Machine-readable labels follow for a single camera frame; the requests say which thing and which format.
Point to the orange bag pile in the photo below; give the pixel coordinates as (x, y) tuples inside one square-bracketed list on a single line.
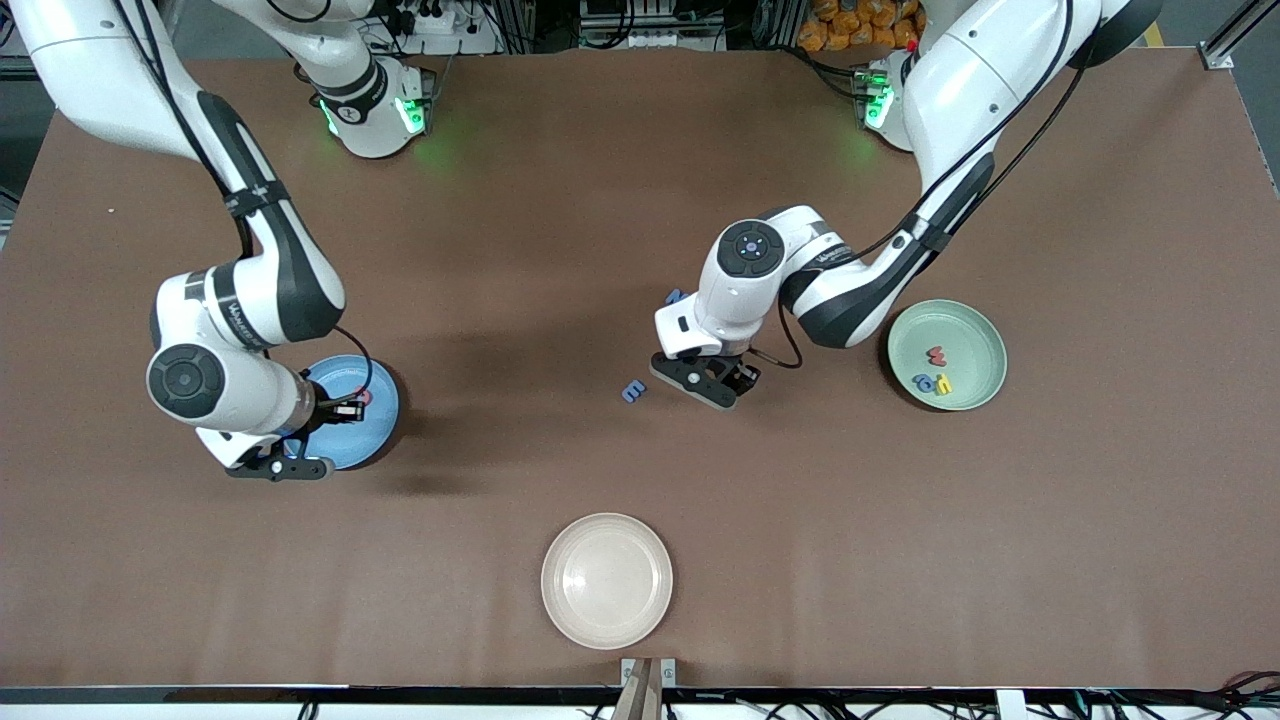
[(835, 30)]

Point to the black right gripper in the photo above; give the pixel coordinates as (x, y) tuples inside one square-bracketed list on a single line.
[(326, 408)]

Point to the tan wooden strip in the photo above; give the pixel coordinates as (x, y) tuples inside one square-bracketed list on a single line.
[(640, 700)]

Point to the white power strip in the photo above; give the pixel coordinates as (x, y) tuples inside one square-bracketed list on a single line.
[(435, 18)]

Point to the beige plate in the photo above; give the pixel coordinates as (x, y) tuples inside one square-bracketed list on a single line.
[(607, 580)]

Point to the blue plate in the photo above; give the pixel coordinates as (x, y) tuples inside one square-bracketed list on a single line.
[(375, 440)]

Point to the yellow lowercase letter n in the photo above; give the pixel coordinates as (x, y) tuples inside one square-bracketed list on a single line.
[(946, 386)]

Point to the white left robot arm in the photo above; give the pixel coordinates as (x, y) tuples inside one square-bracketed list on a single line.
[(980, 80)]

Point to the black electronics rack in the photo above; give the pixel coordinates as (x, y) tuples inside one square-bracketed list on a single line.
[(650, 25)]

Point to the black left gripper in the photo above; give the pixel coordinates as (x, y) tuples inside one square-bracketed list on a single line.
[(741, 374)]

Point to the aluminium frame rail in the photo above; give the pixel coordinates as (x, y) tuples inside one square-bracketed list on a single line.
[(1235, 35)]

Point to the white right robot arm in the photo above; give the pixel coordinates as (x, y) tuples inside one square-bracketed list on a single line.
[(100, 80)]

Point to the metal edge bracket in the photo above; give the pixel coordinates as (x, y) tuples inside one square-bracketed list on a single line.
[(628, 668)]

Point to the green plate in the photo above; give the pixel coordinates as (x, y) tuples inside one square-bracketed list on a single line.
[(975, 330)]

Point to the light blue letter E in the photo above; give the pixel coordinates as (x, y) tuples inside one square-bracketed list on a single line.
[(633, 391)]

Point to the brown table cover sheet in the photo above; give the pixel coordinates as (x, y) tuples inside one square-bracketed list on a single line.
[(200, 600)]

